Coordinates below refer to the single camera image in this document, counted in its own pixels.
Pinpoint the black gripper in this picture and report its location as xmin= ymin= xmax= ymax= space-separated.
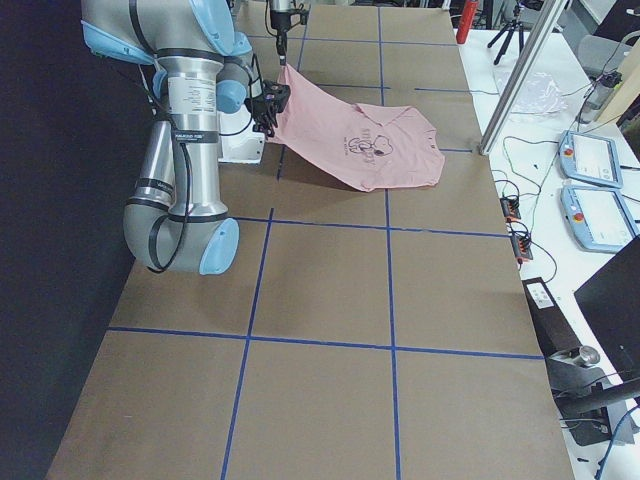
xmin=251 ymin=98 xmax=279 ymax=138
xmin=269 ymin=10 xmax=292 ymax=66

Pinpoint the pink Snoopy t-shirt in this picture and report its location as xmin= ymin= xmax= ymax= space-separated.
xmin=272 ymin=65 xmax=445 ymax=192

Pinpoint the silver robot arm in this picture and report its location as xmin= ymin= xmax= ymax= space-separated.
xmin=267 ymin=0 xmax=295 ymax=66
xmin=82 ymin=1 xmax=290 ymax=275

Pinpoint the left black USB hub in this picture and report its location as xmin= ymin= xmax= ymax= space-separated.
xmin=500 ymin=196 xmax=521 ymax=223

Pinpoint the black usb hub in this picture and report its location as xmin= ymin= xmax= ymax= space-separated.
xmin=510 ymin=232 xmax=533 ymax=264
xmin=500 ymin=196 xmax=521 ymax=223

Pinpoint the clear plastic bag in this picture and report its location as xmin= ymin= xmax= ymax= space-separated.
xmin=511 ymin=72 xmax=567 ymax=115

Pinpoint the right black USB hub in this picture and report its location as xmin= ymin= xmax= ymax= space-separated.
xmin=510 ymin=232 xmax=533 ymax=264

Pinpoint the upper blue teach pendant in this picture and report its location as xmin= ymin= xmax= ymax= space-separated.
xmin=558 ymin=130 xmax=623 ymax=189

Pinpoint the blue teach pendant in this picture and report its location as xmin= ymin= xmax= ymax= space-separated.
xmin=560 ymin=186 xmax=639 ymax=254
xmin=558 ymin=130 xmax=623 ymax=189

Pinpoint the lower blue teach pendant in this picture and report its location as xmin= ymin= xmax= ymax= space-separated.
xmin=560 ymin=186 xmax=639 ymax=254

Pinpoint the black box with label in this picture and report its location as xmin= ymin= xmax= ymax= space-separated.
xmin=522 ymin=277 xmax=582 ymax=357

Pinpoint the black monitor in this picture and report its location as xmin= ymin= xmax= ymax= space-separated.
xmin=574 ymin=239 xmax=639 ymax=380

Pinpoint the black desk clamp stand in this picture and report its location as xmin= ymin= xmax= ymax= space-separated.
xmin=545 ymin=346 xmax=639 ymax=447

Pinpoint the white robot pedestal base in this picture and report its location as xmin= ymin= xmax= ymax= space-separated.
xmin=215 ymin=0 xmax=267 ymax=166

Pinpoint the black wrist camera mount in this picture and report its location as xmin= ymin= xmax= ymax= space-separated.
xmin=290 ymin=4 xmax=309 ymax=25
xmin=262 ymin=80 xmax=291 ymax=114

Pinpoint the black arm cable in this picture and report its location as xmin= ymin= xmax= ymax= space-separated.
xmin=134 ymin=54 xmax=266 ymax=274

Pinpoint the black camera tripod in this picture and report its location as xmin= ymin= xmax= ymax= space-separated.
xmin=487 ymin=1 xmax=524 ymax=65

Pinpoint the aluminium frame post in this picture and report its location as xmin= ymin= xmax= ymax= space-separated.
xmin=478 ymin=0 xmax=570 ymax=155

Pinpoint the thin black desk cable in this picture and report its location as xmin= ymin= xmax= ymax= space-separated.
xmin=491 ymin=134 xmax=563 ymax=284

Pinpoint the blue cable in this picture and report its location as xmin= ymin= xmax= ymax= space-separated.
xmin=594 ymin=409 xmax=640 ymax=480

